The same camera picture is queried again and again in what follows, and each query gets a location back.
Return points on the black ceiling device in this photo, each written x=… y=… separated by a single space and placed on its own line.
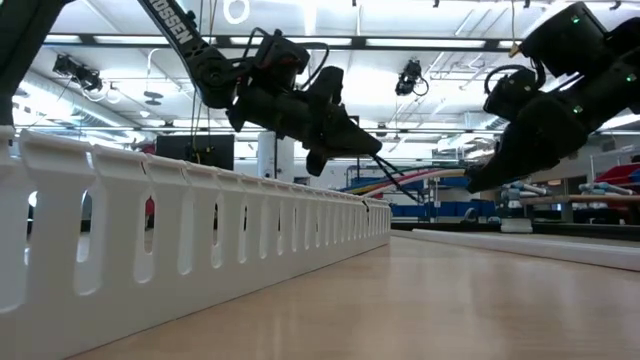
x=77 y=72

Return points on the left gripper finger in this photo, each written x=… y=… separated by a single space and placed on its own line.
x=350 y=135
x=318 y=162

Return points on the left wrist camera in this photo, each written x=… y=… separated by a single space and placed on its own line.
x=327 y=85

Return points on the white raceway cover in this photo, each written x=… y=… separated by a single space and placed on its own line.
x=550 y=250

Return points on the thin black rod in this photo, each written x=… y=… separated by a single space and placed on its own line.
x=395 y=182

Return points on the white cylindrical tank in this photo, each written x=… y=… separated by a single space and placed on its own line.
x=275 y=155

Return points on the black monitor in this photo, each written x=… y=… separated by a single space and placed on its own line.
x=175 y=150

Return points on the black aluminium table frame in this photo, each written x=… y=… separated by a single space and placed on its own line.
x=575 y=231

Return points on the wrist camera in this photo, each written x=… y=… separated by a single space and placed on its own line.
x=512 y=97
x=327 y=85

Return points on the grey blue cylinder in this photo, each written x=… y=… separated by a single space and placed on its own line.
x=607 y=188
x=525 y=190

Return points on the black overhead camera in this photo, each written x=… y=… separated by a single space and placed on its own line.
x=410 y=77

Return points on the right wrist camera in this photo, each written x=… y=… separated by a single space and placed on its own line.
x=512 y=97

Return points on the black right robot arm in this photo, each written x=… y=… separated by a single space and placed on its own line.
x=565 y=40

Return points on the wooden workbench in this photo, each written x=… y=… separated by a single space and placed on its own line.
x=580 y=199

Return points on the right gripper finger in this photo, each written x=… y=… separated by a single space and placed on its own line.
x=500 y=170

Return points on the blue storage bin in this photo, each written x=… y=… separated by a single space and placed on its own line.
x=407 y=210
x=455 y=183
x=487 y=208
x=450 y=208

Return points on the red storage bin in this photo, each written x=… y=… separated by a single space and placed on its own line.
x=617 y=174

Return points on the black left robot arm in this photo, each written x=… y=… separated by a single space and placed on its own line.
x=200 y=65

